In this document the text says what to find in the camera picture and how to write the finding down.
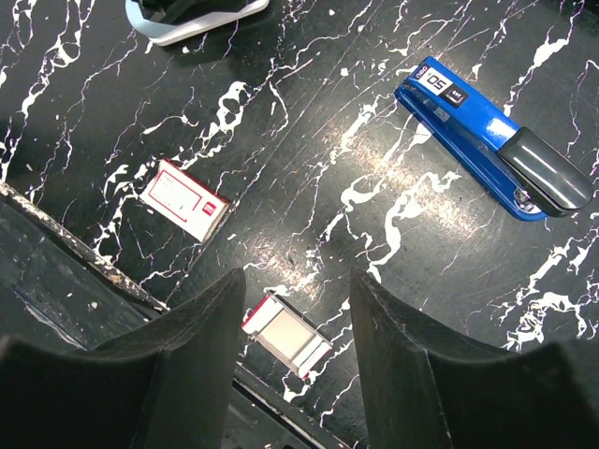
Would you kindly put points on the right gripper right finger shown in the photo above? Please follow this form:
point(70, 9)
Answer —
point(425, 385)

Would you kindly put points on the red white staple box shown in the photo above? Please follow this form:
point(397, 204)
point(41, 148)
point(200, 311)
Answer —
point(186, 202)

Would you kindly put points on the open staple box tray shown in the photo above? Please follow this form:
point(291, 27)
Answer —
point(286, 334)

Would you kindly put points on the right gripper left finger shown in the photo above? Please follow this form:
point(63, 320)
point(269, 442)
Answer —
point(165, 384)

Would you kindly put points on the blue black stapler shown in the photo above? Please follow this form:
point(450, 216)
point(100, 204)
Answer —
point(526, 175)

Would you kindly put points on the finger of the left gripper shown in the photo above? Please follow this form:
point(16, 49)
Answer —
point(164, 10)

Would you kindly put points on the light blue stapler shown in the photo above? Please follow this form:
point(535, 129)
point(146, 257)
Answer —
point(199, 19)

